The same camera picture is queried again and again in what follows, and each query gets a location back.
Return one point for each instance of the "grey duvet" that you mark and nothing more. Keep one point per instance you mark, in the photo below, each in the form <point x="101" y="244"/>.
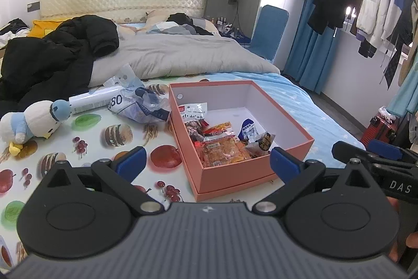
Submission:
<point x="183" y="56"/>

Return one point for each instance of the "white header brown snack packet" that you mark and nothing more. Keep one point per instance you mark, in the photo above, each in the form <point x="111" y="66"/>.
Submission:
<point x="192" y="112"/>

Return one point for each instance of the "food print bed sheet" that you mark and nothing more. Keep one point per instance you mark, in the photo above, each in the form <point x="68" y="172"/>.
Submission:
<point x="98" y="141"/>

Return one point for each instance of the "grey wall socket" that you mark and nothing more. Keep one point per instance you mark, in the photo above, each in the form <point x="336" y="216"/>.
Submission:
<point x="33" y="6"/>

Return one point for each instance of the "orange cracker packet red label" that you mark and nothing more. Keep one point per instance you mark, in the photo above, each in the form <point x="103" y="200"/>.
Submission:
<point x="222" y="153"/>

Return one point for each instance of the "blue curtain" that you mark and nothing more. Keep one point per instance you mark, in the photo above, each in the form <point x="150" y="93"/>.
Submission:
<point x="313" y="60"/>

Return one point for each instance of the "blue white snack packet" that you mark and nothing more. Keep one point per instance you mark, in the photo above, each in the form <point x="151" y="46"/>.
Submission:
<point x="248" y="130"/>

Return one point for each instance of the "red snack packet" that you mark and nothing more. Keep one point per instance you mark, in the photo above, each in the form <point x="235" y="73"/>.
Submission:
<point x="217" y="128"/>

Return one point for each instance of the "blue white plush toy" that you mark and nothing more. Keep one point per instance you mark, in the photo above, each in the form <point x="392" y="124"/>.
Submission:
<point x="36" y="122"/>

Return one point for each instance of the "white long carton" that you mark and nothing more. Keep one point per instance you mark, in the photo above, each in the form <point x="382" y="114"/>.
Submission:
<point x="91" y="101"/>

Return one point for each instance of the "yellow pillow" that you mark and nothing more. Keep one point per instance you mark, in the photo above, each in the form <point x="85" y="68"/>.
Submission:
<point x="42" y="28"/>

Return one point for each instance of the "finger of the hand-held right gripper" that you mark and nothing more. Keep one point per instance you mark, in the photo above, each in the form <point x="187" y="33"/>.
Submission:
<point x="349" y="150"/>
<point x="385" y="148"/>

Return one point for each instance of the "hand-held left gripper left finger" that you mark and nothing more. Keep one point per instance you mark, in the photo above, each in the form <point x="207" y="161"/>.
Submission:
<point x="130" y="161"/>

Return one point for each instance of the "black jacket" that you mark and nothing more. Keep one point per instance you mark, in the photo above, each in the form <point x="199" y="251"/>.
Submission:
<point x="49" y="60"/>

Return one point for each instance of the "teal cloth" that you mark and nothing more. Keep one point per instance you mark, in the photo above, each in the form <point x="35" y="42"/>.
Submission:
<point x="406" y="89"/>

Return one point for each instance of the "grey striped cloth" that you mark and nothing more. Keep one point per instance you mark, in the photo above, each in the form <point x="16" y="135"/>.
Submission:
<point x="173" y="29"/>

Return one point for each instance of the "blue chair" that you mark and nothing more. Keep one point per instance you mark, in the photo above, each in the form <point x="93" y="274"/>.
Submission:
<point x="269" y="34"/>

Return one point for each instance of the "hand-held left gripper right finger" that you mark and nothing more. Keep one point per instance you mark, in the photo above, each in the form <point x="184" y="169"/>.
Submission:
<point x="284" y="164"/>

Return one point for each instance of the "red suitcase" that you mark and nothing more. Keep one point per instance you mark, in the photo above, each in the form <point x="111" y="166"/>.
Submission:
<point x="378" y="128"/>

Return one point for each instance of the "bedside bottles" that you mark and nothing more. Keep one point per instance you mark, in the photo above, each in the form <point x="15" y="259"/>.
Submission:
<point x="225" y="25"/>

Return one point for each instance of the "person's right hand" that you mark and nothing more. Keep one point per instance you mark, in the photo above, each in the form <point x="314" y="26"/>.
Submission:
<point x="394" y="205"/>

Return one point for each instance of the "pink pillow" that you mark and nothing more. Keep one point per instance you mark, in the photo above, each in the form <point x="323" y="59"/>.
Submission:
<point x="156" y="19"/>

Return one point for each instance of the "pink cardboard box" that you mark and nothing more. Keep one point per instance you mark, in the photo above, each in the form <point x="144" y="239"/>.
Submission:
<point x="277" y="122"/>

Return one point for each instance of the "black clothing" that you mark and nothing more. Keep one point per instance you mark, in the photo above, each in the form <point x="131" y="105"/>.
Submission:
<point x="181" y="18"/>

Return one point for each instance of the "clear plastic bag blue print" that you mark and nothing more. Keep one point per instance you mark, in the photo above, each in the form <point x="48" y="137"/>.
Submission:
<point x="140" y="102"/>

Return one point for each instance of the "black patterned scarf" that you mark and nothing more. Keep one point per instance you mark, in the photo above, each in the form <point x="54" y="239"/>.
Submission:
<point x="392" y="66"/>

